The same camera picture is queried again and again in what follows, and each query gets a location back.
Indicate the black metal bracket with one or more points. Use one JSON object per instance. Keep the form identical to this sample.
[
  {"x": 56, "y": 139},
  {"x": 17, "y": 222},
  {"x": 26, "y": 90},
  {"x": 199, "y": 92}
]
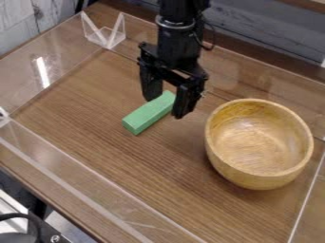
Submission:
[{"x": 43, "y": 231}]

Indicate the green rectangular block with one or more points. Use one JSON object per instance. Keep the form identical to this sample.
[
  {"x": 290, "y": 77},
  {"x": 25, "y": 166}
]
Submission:
[{"x": 148, "y": 113}]

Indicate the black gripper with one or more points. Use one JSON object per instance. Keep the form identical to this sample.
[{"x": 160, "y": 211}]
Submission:
[{"x": 175, "y": 53}]

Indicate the brown wooden bowl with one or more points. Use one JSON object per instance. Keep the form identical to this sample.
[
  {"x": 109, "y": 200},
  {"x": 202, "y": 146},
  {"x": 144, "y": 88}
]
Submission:
[{"x": 258, "y": 143}]

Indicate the clear acrylic tray wall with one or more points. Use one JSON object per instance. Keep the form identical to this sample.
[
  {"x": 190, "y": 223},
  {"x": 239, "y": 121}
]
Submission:
[{"x": 145, "y": 188}]

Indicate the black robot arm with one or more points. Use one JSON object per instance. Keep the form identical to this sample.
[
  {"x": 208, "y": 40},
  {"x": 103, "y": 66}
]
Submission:
[{"x": 184, "y": 11}]

